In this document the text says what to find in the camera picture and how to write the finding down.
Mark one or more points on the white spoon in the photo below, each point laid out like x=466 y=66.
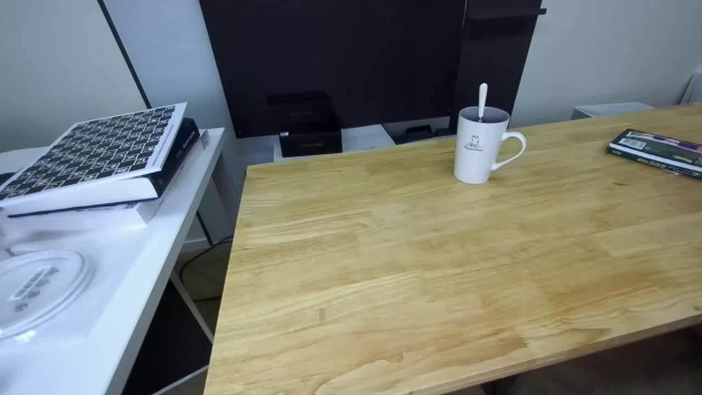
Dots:
x=483 y=100

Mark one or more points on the white ceramic mug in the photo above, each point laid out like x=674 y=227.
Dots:
x=475 y=154

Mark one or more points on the small black box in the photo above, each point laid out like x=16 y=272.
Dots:
x=309 y=133

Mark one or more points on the large black panel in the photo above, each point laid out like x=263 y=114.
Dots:
x=329 y=51

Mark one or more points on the white side table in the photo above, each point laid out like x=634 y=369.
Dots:
x=109 y=292

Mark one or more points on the green marker box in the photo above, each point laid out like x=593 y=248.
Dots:
x=659 y=150

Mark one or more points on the round clear plastic lid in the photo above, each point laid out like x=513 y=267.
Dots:
x=45 y=288

